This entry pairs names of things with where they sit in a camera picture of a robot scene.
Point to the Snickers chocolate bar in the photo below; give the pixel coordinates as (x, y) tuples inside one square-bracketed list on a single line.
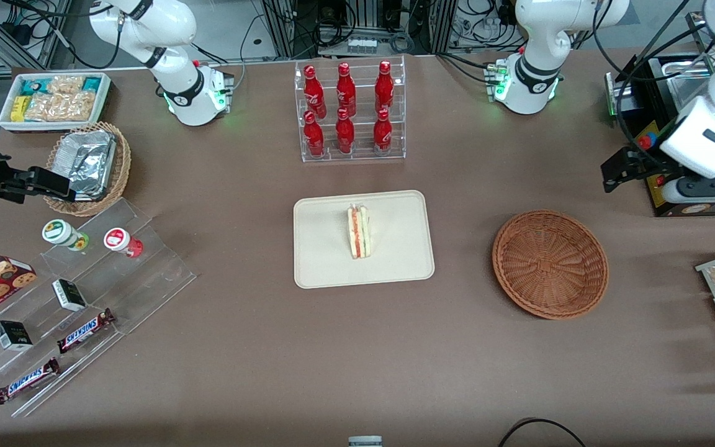
[(26, 380), (86, 331)]

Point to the aluminium frame rack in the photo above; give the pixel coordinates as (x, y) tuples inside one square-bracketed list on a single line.
[(280, 28)]

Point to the silver foil container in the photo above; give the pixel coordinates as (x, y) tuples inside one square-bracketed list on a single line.
[(87, 164)]

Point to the small black box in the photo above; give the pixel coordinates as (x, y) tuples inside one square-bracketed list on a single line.
[(69, 295), (12, 335)]

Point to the triangular sandwich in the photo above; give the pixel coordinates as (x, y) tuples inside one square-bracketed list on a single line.
[(358, 233)]

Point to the white power strip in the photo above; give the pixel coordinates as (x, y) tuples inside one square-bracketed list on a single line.
[(362, 45)]

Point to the clear acrylic stepped stand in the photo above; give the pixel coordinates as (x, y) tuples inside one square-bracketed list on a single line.
[(146, 267)]

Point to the red cola bottle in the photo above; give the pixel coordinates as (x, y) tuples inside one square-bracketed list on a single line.
[(313, 90), (313, 136), (345, 133), (384, 87), (382, 131), (346, 90)]

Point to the small grey device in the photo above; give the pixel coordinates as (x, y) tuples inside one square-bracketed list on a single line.
[(365, 441)]

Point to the small clear snack bag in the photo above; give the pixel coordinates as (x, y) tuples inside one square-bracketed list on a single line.
[(66, 84)]

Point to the large clear snack bag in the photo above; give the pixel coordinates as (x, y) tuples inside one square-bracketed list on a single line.
[(59, 107)]

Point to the black countertop appliance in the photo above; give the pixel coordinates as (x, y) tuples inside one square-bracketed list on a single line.
[(705, 210)]

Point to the clear acrylic bottle rack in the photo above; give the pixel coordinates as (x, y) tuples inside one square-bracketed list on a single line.
[(364, 105)]

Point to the brown round wicker basket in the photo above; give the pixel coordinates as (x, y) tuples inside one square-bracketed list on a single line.
[(550, 264)]

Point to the green label white-lid jar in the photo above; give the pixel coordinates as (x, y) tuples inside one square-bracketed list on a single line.
[(59, 231)]

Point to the red label white-lid jar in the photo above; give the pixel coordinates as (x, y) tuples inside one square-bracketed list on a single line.
[(118, 239)]

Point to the teal snack pack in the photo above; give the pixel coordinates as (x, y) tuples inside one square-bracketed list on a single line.
[(31, 85), (92, 84)]

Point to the light tan wicker basket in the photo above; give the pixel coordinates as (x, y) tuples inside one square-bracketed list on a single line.
[(121, 167)]

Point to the beige plastic tray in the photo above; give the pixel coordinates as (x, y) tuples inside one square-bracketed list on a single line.
[(395, 239)]

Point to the steel pan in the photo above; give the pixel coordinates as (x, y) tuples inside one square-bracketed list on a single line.
[(696, 28)]

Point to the white plastic bin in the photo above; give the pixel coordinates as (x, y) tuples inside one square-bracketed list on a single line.
[(53, 126)]

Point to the yellow snack pack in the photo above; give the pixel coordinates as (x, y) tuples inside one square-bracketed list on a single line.
[(19, 108)]

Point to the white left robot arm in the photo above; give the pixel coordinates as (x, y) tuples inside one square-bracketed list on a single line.
[(544, 37)]

